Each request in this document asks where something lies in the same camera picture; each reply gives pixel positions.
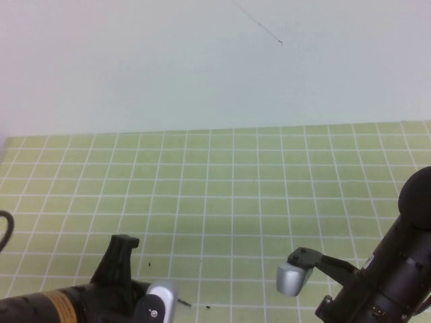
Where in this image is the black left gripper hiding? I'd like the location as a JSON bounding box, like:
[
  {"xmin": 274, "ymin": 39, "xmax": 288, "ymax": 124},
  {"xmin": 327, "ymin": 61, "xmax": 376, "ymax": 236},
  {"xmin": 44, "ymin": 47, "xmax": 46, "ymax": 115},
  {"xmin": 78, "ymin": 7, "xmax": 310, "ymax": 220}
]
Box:
[{"xmin": 79, "ymin": 234, "xmax": 150, "ymax": 323}]

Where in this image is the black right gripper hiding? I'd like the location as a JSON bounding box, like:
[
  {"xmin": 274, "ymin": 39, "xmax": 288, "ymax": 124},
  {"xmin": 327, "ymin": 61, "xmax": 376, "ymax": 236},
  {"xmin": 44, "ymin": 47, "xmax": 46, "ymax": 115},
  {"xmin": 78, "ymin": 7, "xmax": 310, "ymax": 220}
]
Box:
[{"xmin": 315, "ymin": 279, "xmax": 405, "ymax": 323}]

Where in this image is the green white-grid table mat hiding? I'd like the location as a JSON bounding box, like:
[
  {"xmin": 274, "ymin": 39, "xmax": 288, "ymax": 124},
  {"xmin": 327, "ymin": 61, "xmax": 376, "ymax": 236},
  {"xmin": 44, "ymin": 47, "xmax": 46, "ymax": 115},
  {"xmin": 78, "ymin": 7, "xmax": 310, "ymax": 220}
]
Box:
[{"xmin": 0, "ymin": 121, "xmax": 431, "ymax": 323}]

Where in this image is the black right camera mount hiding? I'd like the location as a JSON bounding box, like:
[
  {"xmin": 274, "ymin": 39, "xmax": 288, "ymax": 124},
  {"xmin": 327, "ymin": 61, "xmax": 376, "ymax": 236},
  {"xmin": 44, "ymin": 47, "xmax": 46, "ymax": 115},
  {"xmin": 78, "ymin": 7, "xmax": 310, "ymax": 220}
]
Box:
[{"xmin": 287, "ymin": 247, "xmax": 363, "ymax": 287}]

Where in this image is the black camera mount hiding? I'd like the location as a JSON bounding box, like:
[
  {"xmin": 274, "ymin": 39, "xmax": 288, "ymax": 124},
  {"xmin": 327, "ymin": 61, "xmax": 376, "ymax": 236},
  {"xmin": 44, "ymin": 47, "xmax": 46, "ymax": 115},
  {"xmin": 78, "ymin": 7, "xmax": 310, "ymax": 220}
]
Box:
[
  {"xmin": 135, "ymin": 292, "xmax": 169, "ymax": 323},
  {"xmin": 287, "ymin": 247, "xmax": 363, "ymax": 287}
]

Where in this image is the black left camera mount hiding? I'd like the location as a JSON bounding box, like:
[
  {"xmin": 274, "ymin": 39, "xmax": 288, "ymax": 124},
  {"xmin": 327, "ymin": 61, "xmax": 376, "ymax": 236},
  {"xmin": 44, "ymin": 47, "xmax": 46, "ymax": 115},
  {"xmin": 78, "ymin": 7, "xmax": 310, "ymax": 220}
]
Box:
[{"xmin": 135, "ymin": 292, "xmax": 169, "ymax": 323}]

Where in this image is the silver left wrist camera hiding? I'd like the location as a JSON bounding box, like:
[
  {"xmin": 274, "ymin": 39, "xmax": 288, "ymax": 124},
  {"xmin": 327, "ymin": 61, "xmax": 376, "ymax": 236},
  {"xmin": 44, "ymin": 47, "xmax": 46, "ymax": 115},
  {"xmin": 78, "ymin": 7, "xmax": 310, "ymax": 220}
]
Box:
[{"xmin": 147, "ymin": 281, "xmax": 179, "ymax": 323}]

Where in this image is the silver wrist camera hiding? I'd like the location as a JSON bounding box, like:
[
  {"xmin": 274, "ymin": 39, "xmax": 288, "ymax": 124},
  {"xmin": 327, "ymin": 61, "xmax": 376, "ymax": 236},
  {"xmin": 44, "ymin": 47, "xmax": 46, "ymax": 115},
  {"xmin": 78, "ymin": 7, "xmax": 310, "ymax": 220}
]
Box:
[
  {"xmin": 147, "ymin": 281, "xmax": 179, "ymax": 323},
  {"xmin": 275, "ymin": 262, "xmax": 313, "ymax": 297}
]

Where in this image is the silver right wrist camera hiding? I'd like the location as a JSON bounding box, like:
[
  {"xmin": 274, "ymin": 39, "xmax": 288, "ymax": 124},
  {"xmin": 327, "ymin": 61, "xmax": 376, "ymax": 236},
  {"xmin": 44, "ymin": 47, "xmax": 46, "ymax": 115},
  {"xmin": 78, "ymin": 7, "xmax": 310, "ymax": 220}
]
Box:
[{"xmin": 275, "ymin": 262, "xmax": 313, "ymax": 297}]

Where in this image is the black looped cable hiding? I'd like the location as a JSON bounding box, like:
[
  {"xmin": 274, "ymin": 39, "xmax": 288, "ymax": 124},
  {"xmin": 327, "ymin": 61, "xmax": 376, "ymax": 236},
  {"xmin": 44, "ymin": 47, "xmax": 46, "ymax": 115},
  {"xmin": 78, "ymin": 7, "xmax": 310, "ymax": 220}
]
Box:
[{"xmin": 0, "ymin": 210, "xmax": 15, "ymax": 253}]

